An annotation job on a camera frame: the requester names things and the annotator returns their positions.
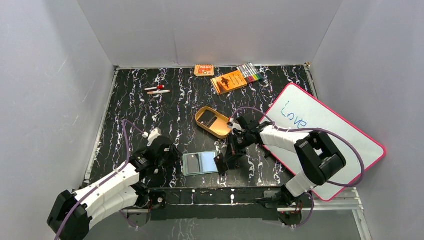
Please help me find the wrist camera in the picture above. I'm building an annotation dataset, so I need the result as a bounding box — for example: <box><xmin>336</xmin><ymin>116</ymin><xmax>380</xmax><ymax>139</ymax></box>
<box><xmin>227</xmin><ymin>117</ymin><xmax>243</xmax><ymax>132</ymax></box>
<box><xmin>142</xmin><ymin>128</ymin><xmax>162</xmax><ymax>144</ymax></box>

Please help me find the set of coloured markers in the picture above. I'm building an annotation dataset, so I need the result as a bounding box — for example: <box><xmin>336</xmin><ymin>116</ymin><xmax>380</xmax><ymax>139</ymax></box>
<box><xmin>236</xmin><ymin>62</ymin><xmax>265</xmax><ymax>84</ymax></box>

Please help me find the orange book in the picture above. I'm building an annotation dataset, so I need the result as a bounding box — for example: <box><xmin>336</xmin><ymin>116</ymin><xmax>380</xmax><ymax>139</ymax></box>
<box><xmin>210</xmin><ymin>70</ymin><xmax>248</xmax><ymax>95</ymax></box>

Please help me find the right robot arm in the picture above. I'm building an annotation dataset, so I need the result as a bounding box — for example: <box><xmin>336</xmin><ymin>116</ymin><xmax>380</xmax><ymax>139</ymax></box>
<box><xmin>214</xmin><ymin>115</ymin><xmax>347</xmax><ymax>207</ymax></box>

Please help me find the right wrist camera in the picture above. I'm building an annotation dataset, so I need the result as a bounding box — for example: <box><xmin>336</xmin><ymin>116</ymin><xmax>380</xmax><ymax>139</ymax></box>
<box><xmin>227</xmin><ymin>117</ymin><xmax>243</xmax><ymax>132</ymax></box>

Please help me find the mint green card holder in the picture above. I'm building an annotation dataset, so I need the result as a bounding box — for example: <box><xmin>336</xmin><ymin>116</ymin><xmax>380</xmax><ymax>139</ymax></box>
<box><xmin>182</xmin><ymin>150</ymin><xmax>218</xmax><ymax>177</ymax></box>

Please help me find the black base frame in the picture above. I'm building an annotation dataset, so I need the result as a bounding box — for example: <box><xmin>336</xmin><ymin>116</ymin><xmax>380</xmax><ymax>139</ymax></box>
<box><xmin>125</xmin><ymin>187</ymin><xmax>304</xmax><ymax>229</ymax></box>

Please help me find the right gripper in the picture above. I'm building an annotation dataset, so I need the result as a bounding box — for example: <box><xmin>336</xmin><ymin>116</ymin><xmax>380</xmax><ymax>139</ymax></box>
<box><xmin>223</xmin><ymin>131</ymin><xmax>252</xmax><ymax>163</ymax></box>

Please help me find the small orange card box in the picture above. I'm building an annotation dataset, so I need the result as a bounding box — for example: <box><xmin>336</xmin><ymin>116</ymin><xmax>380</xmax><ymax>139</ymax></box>
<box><xmin>194</xmin><ymin>64</ymin><xmax>215</xmax><ymax>77</ymax></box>

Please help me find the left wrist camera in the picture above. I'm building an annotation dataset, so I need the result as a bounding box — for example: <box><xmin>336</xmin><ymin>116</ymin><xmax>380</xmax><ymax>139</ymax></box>
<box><xmin>142</xmin><ymin>128</ymin><xmax>162</xmax><ymax>144</ymax></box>

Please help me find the red capped marker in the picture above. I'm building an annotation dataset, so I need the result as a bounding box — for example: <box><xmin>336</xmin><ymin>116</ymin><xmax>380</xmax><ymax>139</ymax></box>
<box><xmin>144</xmin><ymin>85</ymin><xmax>165</xmax><ymax>91</ymax></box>

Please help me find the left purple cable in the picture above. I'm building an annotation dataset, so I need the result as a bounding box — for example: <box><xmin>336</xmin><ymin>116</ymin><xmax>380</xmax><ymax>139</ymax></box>
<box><xmin>53</xmin><ymin>119</ymin><xmax>148</xmax><ymax>240</ymax></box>

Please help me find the tan oval tray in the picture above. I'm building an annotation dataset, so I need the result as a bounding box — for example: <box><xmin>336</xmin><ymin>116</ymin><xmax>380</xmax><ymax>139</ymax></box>
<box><xmin>194</xmin><ymin>106</ymin><xmax>231</xmax><ymax>139</ymax></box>

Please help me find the white pink marker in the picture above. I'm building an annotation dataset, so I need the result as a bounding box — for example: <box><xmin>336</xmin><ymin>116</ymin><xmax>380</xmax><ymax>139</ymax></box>
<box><xmin>147</xmin><ymin>90</ymin><xmax>170</xmax><ymax>95</ymax></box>

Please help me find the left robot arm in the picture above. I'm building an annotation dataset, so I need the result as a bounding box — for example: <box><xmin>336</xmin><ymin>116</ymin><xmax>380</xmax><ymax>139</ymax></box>
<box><xmin>46</xmin><ymin>135</ymin><xmax>181</xmax><ymax>240</ymax></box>

